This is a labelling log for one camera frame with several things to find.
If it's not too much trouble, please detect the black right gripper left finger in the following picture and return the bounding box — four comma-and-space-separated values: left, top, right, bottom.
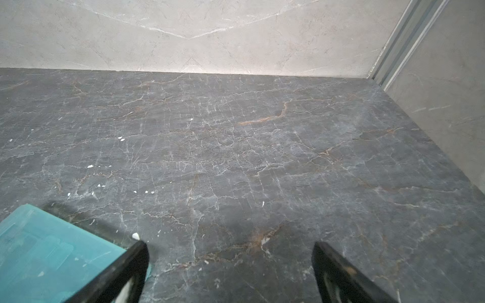
67, 241, 150, 302

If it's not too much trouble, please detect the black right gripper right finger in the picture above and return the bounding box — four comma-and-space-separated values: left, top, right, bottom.
311, 242, 396, 303

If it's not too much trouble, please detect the teal translucent ruler set case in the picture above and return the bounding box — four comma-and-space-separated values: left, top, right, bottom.
0, 203, 152, 303

